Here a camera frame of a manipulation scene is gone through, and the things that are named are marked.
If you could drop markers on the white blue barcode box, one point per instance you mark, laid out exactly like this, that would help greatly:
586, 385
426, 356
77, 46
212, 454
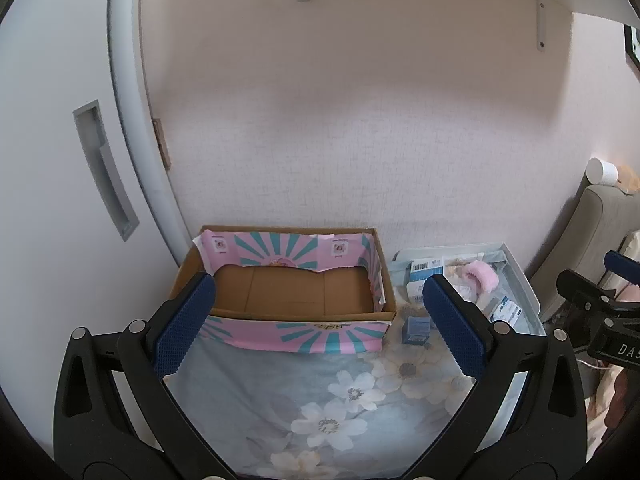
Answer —
422, 269

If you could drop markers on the dark picture frame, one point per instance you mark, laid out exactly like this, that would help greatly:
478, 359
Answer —
632, 45

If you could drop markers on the clear plastic packet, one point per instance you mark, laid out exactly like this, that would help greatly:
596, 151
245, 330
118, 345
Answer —
465, 291

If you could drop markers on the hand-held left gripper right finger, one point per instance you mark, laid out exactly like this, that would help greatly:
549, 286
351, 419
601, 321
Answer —
455, 325

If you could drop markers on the floral bedsheet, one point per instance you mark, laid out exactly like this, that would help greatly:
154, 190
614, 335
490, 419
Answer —
280, 385

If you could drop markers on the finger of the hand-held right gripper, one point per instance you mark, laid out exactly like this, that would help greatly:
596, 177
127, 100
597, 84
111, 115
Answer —
582, 287
622, 261

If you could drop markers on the beige chair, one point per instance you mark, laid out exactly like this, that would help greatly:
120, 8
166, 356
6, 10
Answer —
590, 230

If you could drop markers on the white blue small box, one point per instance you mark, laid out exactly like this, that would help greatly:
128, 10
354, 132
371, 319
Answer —
505, 310

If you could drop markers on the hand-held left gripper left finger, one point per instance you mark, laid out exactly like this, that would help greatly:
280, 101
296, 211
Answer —
185, 325

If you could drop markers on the pink fluffy cuff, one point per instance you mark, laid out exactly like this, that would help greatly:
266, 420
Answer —
481, 277

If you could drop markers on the pale pink cloth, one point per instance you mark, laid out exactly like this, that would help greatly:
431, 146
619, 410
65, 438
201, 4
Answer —
600, 425

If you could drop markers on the white shelf bracket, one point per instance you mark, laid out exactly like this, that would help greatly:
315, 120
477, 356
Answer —
542, 15

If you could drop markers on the white round cup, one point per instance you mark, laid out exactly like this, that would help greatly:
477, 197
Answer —
602, 171

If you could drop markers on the white tray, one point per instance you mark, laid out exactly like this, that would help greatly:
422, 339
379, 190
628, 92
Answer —
520, 285

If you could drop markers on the cardboard box with pink lining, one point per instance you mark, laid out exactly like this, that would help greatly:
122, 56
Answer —
280, 295

